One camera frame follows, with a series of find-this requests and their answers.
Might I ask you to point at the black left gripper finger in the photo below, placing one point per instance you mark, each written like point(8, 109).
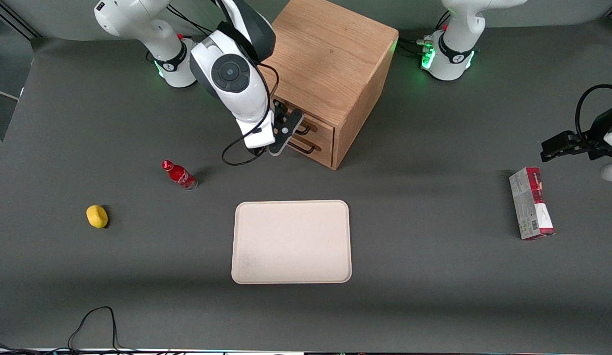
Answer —
point(567, 152)
point(562, 141)

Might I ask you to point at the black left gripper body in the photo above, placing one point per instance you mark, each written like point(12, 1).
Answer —
point(595, 136)

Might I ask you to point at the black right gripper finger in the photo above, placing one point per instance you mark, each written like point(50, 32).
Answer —
point(287, 134)
point(290, 118)

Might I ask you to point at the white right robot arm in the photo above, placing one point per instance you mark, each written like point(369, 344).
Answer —
point(227, 74)

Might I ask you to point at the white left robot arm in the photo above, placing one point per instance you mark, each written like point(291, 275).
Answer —
point(458, 29)

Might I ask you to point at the wooden drawer front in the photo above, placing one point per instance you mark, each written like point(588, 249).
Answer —
point(327, 155)

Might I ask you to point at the wooden drawer cabinet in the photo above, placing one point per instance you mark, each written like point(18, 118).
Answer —
point(335, 49)

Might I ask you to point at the grey and red carton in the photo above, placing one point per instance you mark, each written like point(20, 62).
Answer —
point(530, 207)

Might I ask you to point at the red cola bottle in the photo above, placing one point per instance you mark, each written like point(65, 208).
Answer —
point(180, 175)

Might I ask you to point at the beige plastic tray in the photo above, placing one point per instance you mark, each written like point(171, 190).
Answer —
point(291, 241)

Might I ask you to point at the yellow lemon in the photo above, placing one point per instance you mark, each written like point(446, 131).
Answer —
point(97, 217)

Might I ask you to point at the dark frame rail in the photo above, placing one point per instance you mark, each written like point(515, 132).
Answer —
point(19, 24)

